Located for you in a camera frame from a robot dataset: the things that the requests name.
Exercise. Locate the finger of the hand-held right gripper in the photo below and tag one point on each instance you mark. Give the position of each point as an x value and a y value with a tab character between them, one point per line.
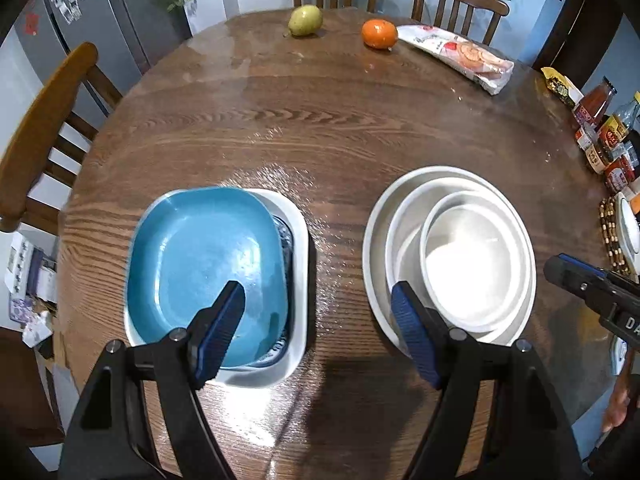
575	275

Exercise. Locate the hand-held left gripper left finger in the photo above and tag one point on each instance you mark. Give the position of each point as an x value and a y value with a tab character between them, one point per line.
220	330

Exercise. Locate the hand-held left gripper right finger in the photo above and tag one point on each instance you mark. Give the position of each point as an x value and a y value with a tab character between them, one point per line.
415	340

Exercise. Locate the blue square plate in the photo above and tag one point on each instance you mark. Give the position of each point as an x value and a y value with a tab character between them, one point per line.
200	270

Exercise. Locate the large speckled grey bowl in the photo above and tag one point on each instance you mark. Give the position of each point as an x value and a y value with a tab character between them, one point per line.
375	270

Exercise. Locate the white straight-sided deep bowl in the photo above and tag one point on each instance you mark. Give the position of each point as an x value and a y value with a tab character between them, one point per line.
475	270

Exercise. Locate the white blue patterned rectangular plate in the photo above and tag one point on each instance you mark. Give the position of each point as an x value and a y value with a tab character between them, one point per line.
297	280

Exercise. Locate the white round bowl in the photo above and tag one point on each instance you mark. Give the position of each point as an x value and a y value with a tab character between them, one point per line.
405	240

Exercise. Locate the person's right hand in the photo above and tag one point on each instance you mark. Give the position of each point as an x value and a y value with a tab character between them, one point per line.
622	402

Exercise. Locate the wooden bead trivet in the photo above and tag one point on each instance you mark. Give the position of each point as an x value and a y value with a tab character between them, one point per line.
611	232

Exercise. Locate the white leaf patterned dish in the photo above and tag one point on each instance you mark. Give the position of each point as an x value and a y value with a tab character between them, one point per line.
631	230

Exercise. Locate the red chili sauce jar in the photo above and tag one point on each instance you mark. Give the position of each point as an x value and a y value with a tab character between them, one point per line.
620	175

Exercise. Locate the brown sauce jar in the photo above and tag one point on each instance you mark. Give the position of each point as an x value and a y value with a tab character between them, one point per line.
597	157

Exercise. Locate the yellow capped oil bottle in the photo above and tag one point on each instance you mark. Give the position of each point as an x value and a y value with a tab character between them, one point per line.
617	127

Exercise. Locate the red sauce bottle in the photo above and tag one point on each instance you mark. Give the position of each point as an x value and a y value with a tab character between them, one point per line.
595	105

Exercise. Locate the white plastic bag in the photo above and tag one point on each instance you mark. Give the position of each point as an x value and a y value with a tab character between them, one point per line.
37	327

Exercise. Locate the yellow black snack packet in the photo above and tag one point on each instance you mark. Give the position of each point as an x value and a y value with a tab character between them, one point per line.
562	87

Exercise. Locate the white boxes on floor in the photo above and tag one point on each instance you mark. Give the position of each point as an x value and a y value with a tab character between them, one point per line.
25	270

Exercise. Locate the dark wooden door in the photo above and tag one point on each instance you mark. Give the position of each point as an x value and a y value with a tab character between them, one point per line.
575	30

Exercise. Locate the clear snack packet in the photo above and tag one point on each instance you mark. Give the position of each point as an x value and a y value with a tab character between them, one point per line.
460	52

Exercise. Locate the orange mandarin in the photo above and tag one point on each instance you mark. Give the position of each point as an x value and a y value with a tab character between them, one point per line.
379	34

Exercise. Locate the green pear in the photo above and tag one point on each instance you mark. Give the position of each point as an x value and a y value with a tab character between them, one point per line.
305	21

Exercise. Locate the grey fridge with magnets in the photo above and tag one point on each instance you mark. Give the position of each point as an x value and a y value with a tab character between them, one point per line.
100	25

